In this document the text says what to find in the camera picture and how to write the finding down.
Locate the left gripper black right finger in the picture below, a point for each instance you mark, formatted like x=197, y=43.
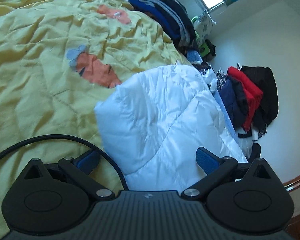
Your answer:
x=246, y=198

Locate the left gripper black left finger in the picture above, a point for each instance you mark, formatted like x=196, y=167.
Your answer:
x=51, y=198

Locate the white puffer jacket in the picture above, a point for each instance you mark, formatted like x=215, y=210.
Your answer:
x=153, y=124

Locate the red and black hanging clothes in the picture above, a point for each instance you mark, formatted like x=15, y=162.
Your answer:
x=249, y=95

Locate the dark folded clothes pile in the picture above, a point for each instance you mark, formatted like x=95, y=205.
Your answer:
x=174, y=20

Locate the yellow carrot print quilt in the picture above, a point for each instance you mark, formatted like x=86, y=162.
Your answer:
x=40, y=91

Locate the green plastic hanger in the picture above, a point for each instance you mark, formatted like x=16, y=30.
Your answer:
x=203, y=49

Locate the floral fabric bag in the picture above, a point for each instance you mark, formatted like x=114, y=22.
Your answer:
x=203, y=25

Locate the wooden door frame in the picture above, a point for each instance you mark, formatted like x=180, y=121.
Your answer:
x=296, y=179

